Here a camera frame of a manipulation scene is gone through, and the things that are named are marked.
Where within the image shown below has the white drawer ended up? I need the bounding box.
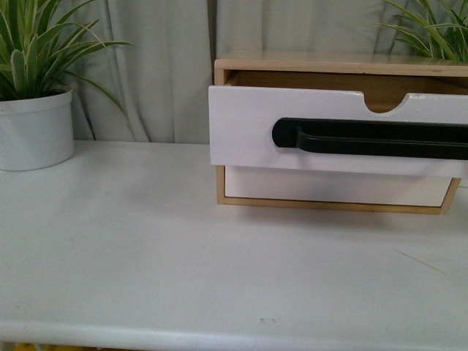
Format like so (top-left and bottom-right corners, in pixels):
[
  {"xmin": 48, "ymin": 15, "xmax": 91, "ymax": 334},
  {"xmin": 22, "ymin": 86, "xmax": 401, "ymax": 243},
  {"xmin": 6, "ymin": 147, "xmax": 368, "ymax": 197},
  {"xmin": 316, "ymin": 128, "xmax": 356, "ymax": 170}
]
[
  {"xmin": 224, "ymin": 166, "xmax": 452, "ymax": 206},
  {"xmin": 208, "ymin": 71, "xmax": 467, "ymax": 178}
]

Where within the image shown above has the left white plant pot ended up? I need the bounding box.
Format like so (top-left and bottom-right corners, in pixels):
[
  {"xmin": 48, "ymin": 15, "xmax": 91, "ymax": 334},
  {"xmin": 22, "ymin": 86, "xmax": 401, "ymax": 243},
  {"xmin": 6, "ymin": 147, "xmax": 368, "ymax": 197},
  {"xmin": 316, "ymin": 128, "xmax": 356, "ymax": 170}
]
[{"xmin": 1, "ymin": 90, "xmax": 74, "ymax": 171}]

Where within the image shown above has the left spider plant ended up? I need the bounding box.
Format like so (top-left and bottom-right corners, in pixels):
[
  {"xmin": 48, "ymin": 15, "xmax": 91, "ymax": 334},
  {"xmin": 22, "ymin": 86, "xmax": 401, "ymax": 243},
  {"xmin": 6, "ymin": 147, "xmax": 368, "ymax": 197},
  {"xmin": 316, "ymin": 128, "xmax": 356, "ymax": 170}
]
[{"xmin": 1, "ymin": 0, "xmax": 129, "ymax": 113}]

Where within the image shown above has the spider plant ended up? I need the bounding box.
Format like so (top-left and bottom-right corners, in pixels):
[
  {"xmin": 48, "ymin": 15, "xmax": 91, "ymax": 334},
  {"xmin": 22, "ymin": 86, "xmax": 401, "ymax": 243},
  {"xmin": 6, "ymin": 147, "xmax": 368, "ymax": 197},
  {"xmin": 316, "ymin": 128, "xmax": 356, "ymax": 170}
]
[
  {"xmin": 376, "ymin": 1, "xmax": 467, "ymax": 63},
  {"xmin": 1, "ymin": 0, "xmax": 129, "ymax": 113}
]

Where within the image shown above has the right spider plant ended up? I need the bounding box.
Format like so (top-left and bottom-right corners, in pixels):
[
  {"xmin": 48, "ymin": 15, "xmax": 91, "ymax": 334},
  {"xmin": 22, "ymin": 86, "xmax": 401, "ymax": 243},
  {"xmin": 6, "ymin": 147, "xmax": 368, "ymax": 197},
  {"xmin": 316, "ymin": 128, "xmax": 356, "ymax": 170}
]
[{"xmin": 376, "ymin": 1, "xmax": 467, "ymax": 63}]

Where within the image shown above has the black drawer handle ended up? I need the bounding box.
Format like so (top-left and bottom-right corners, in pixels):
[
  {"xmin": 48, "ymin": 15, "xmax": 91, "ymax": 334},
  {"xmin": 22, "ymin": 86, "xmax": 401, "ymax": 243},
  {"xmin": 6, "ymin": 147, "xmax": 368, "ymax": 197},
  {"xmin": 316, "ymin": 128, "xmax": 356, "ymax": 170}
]
[{"xmin": 271, "ymin": 118, "xmax": 467, "ymax": 161}]

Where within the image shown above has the wooden drawer cabinet frame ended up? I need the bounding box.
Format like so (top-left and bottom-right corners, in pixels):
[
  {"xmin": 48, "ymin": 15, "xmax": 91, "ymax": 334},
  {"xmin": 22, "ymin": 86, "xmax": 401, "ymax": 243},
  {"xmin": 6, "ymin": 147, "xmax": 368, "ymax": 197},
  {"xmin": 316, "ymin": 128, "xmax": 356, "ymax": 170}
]
[{"xmin": 211, "ymin": 50, "xmax": 467, "ymax": 214}]

